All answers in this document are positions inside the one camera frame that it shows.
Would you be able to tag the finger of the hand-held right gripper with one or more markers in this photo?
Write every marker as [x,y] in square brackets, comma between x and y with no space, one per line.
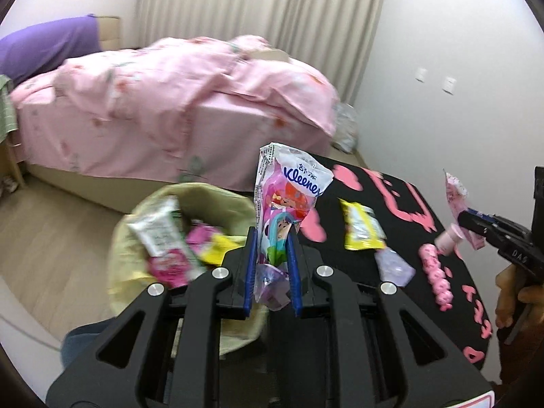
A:
[505,223]
[476,225]

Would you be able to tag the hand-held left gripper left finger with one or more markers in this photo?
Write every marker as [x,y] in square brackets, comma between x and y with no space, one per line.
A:
[251,272]

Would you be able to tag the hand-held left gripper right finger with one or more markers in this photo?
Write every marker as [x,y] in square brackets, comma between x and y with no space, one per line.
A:
[294,276]

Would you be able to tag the pale pink packet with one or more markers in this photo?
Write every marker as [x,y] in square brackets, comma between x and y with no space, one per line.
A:
[457,195]

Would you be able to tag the bright yellow wrapper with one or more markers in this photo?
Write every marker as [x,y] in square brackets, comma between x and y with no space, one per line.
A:
[221,248]

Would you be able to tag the cartoon print tissue packet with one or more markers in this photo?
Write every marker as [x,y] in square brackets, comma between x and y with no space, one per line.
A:
[280,204]

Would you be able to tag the magenta toy packet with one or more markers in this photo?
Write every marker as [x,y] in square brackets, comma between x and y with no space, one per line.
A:
[178,259]

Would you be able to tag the bin with yellow-green bag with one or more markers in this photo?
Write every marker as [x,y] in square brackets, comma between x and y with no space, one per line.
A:
[212,204]

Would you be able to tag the green and white packet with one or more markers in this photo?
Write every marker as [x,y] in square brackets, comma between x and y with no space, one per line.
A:
[163,233]

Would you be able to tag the person's right hand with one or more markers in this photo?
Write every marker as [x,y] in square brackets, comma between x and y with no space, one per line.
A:
[505,297]

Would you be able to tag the pink candy strip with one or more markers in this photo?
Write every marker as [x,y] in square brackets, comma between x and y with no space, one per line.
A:
[437,276]

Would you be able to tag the black tablecloth with pink print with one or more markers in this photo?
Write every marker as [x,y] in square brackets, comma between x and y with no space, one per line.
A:
[408,229]

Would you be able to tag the yellow snack packet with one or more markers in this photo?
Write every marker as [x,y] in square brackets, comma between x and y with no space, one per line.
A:
[363,225]

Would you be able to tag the clear purple wrapper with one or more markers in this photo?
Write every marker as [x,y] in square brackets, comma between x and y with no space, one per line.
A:
[395,267]

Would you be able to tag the clear plastic bag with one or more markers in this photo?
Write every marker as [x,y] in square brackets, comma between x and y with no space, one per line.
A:
[345,127]

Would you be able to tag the person's leg in jeans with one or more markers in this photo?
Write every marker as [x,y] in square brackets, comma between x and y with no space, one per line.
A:
[85,344]

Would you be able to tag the bed with pink cover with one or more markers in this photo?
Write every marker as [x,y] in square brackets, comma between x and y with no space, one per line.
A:
[170,106]

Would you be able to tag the wooden nightstand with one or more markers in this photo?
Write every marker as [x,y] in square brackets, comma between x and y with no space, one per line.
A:
[10,165]

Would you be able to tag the white pleated curtain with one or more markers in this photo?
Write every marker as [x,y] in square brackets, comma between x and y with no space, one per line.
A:
[263,4]

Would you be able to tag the beige headboard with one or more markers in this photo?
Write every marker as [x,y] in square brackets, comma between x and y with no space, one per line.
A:
[111,32]

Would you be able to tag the green checked cloth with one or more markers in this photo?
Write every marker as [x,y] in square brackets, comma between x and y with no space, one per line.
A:
[7,110]

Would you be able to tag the purple pillow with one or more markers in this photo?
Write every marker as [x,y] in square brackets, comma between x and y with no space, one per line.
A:
[46,46]

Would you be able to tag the white wall outlet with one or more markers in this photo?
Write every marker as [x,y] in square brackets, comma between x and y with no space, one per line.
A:
[449,86]
[421,75]

